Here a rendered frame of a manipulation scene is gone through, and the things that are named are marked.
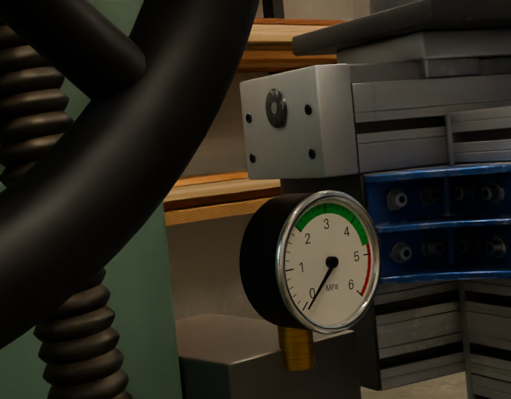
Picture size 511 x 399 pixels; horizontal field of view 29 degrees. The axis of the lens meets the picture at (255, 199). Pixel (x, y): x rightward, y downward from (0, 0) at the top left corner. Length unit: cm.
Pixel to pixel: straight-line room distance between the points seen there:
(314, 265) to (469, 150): 43
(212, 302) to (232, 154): 58
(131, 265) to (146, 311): 2
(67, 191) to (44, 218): 1
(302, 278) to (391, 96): 42
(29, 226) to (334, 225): 24
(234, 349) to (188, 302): 325
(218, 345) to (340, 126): 36
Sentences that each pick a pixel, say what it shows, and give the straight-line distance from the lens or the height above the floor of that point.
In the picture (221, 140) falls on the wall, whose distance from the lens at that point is 383.
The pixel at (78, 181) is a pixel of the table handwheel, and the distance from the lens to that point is 22.
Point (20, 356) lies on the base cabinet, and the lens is 42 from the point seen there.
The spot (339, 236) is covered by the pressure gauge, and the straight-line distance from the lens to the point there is 44.
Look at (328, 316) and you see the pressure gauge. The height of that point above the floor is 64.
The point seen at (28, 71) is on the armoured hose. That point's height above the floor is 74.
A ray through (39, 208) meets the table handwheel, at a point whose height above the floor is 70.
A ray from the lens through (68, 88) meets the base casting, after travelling 43.
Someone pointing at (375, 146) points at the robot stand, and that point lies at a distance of 82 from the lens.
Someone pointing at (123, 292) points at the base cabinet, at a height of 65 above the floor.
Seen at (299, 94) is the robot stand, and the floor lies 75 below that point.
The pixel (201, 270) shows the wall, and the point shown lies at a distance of 375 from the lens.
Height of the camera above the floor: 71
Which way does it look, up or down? 3 degrees down
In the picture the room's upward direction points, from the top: 5 degrees counter-clockwise
